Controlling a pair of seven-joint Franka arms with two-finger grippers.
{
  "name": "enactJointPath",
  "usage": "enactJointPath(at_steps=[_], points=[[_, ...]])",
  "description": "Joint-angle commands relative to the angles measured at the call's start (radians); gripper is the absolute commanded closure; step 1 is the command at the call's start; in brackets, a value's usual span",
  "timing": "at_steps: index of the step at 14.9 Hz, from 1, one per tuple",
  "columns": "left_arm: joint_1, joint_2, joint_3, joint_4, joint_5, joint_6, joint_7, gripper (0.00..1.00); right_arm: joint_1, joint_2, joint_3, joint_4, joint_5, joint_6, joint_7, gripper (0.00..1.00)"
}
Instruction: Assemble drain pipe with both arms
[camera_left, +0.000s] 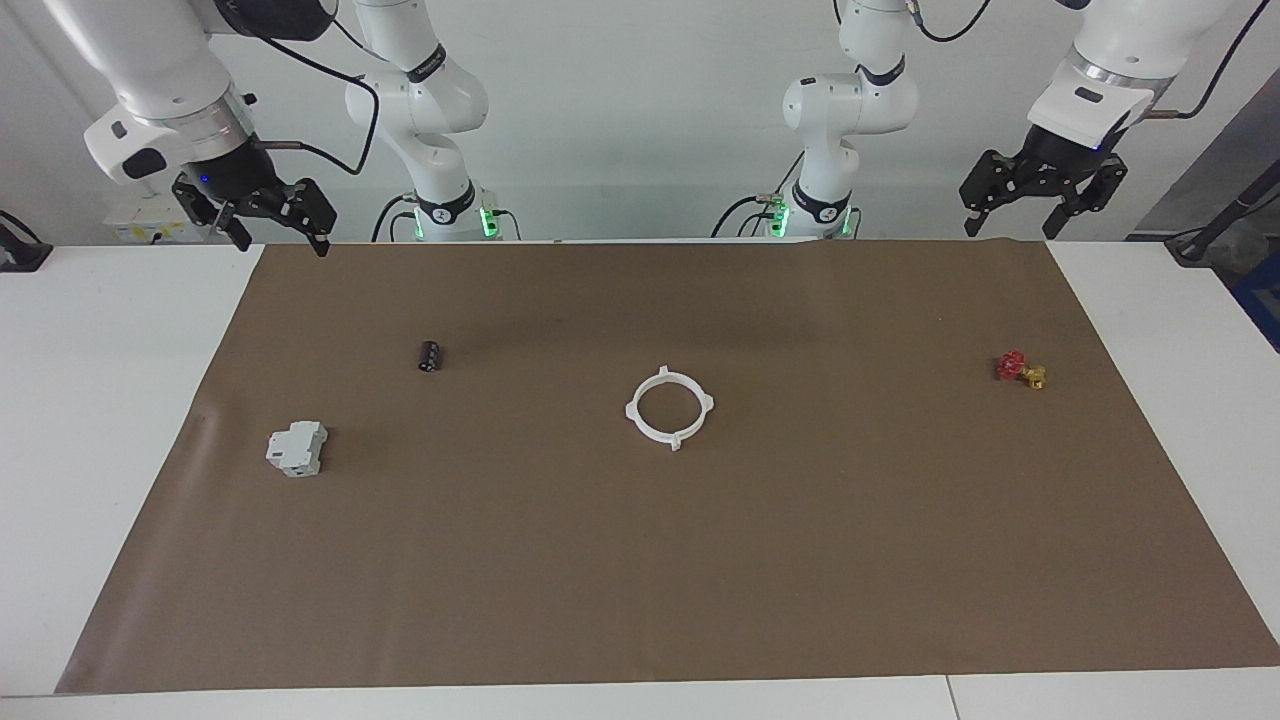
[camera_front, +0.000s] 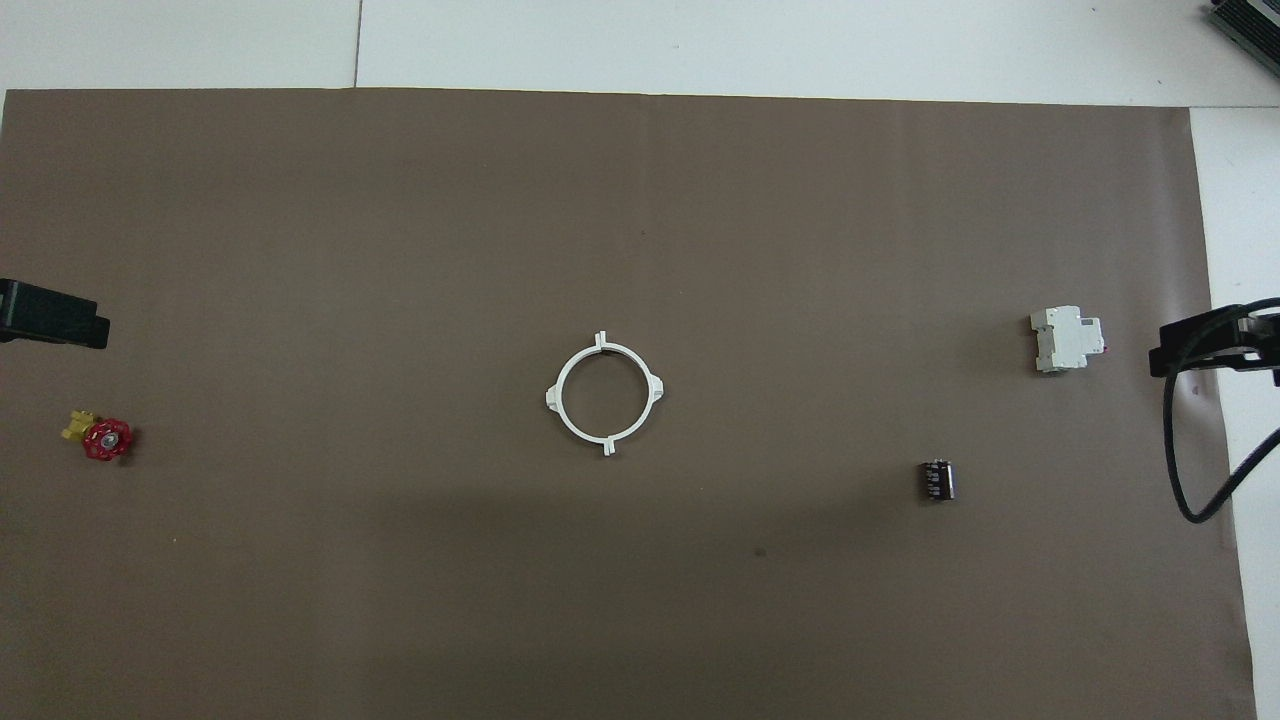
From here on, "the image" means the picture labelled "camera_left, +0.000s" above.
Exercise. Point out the blue box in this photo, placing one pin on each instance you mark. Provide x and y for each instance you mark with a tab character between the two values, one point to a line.
1262	300

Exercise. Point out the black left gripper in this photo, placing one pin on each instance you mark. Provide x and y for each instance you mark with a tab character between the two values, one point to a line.
1070	160

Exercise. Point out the black table clamp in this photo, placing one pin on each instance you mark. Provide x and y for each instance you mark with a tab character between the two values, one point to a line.
22	255

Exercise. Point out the black tripod stand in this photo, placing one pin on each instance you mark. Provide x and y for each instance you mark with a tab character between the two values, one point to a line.
1215	222

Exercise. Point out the black cylindrical capacitor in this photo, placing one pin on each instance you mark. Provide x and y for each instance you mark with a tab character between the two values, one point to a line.
431	356

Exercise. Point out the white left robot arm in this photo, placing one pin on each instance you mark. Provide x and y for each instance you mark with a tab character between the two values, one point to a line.
850	100

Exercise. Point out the white power strip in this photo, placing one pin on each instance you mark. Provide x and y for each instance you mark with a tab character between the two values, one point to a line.
140	228

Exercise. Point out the brown paper table mat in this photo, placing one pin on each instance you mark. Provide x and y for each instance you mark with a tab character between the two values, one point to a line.
640	560

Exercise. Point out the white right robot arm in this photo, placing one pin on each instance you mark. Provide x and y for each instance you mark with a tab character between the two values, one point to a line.
150	60

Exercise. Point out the red and yellow valve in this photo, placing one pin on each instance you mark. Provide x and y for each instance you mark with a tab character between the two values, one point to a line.
1014	366

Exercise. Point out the white circuit breaker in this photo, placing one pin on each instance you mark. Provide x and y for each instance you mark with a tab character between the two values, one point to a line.
296	448

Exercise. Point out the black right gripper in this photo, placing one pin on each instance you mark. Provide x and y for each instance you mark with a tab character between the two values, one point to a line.
235	180

